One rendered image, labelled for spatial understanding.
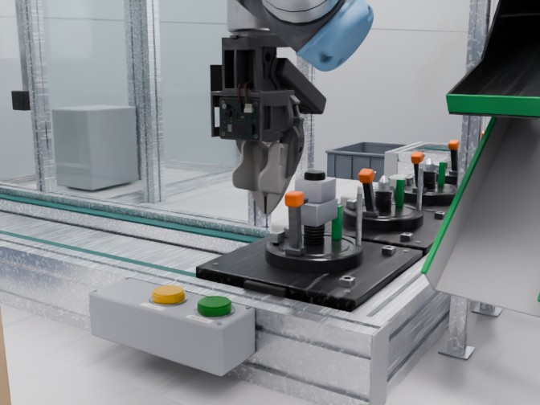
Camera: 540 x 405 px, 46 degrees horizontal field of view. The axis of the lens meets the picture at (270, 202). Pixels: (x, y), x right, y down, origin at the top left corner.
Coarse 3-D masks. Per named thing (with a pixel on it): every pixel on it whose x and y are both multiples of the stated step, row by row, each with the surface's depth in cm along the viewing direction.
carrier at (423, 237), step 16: (384, 176) 109; (352, 192) 126; (384, 192) 109; (400, 192) 112; (352, 208) 111; (384, 208) 109; (400, 208) 112; (416, 208) 110; (352, 224) 107; (368, 224) 105; (384, 224) 104; (400, 224) 104; (416, 224) 106; (432, 224) 109; (368, 240) 100; (384, 240) 99; (400, 240) 99; (416, 240) 99; (432, 240) 99
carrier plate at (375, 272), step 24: (264, 240) 99; (216, 264) 87; (240, 264) 87; (264, 264) 87; (360, 264) 87; (384, 264) 87; (408, 264) 89; (288, 288) 79; (312, 288) 78; (336, 288) 78; (360, 288) 78
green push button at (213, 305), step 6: (204, 300) 73; (210, 300) 73; (216, 300) 73; (222, 300) 73; (228, 300) 73; (198, 306) 72; (204, 306) 72; (210, 306) 72; (216, 306) 72; (222, 306) 72; (228, 306) 72; (198, 312) 72; (204, 312) 72; (210, 312) 71; (216, 312) 71; (222, 312) 72; (228, 312) 72
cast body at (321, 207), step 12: (300, 180) 87; (312, 180) 86; (324, 180) 86; (336, 180) 88; (312, 192) 86; (324, 192) 86; (312, 204) 86; (324, 204) 86; (336, 204) 89; (312, 216) 85; (324, 216) 87; (336, 216) 90
